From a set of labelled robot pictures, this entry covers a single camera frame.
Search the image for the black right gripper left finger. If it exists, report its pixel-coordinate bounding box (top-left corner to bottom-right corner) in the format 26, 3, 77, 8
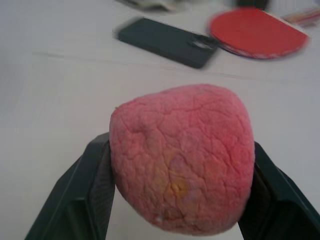
24, 132, 116, 240

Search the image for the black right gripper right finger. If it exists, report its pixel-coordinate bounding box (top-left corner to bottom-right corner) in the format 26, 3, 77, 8
237, 141, 320, 240

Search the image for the pink wrinkled peach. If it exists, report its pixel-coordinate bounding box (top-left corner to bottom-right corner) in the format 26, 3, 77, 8
109, 83, 257, 237

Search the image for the red table tennis paddle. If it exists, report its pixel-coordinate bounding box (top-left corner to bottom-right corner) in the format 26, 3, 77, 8
207, 6, 320, 61

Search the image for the black smartphone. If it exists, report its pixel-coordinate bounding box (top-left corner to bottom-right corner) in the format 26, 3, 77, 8
112, 16, 219, 69

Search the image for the grey crumpled cloth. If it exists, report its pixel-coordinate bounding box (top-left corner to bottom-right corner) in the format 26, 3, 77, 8
116, 0, 181, 12

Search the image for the dark object at table edge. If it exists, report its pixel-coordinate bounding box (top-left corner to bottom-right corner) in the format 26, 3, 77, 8
231, 0, 270, 11

